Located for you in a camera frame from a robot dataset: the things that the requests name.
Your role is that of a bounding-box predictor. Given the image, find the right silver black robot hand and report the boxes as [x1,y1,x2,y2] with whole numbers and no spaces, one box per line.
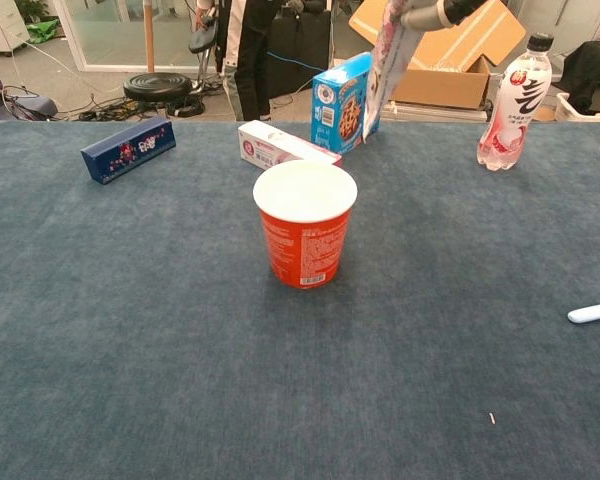
[399,0,486,31]

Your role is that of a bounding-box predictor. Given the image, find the white toothpaste tube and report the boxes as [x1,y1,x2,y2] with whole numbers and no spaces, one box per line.
[362,0,424,145]

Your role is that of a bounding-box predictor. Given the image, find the light blue toothbrush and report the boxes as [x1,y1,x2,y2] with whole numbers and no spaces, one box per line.
[567,300,600,325]

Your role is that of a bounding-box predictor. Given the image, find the plastic drink bottle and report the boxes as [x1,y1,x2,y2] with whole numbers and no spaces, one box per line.
[476,32,555,172]

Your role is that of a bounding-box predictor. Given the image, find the white and pink box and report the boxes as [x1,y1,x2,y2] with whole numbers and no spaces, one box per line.
[237,119,343,170]

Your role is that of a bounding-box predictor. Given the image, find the open cardboard box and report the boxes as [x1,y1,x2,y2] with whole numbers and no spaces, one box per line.
[348,0,527,111]

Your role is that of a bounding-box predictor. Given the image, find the aluminium profile beams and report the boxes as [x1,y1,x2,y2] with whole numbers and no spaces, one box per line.
[379,99,496,124]

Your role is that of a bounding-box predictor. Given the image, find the light blue cookie box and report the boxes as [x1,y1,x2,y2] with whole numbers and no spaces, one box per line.
[310,51,381,155]

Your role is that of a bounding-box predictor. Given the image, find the black cabinet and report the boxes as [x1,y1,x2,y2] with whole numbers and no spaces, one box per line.
[267,12,332,99]

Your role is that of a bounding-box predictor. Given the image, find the black cloth covered object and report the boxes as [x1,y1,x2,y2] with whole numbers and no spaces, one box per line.
[559,40,600,116]

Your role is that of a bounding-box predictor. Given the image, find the white plastic crate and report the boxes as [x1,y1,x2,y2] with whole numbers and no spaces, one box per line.
[554,92,600,124]

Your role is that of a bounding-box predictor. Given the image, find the person in dark trousers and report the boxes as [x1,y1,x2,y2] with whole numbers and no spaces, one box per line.
[194,0,286,123]

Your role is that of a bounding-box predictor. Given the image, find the black chair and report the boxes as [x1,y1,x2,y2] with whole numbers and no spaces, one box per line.
[187,19,220,91]

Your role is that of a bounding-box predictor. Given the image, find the red paper cup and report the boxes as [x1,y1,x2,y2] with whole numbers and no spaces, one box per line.
[252,159,359,290]

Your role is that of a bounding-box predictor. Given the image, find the wooden pole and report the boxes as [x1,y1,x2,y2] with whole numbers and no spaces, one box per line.
[143,0,156,75]

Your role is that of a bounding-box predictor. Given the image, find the black round stool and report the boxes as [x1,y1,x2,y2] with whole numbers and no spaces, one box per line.
[122,72,194,104]

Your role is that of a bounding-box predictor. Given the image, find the dark blue long box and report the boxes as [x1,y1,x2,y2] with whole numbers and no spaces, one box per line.
[80,116,177,186]

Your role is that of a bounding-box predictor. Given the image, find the green bag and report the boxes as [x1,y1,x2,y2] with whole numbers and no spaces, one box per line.
[25,18,61,45]

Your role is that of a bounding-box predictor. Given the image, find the blue grey machine housing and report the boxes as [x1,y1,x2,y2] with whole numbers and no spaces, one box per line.
[0,42,59,121]

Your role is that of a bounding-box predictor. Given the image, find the blue table mat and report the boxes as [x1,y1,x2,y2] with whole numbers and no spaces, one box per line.
[0,119,600,480]

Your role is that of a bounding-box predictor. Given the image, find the white cabinet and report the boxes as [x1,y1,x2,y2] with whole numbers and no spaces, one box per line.
[0,0,31,53]

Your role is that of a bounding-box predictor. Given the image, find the tangle of floor cables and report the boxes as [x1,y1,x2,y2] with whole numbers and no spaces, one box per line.
[0,84,206,121]

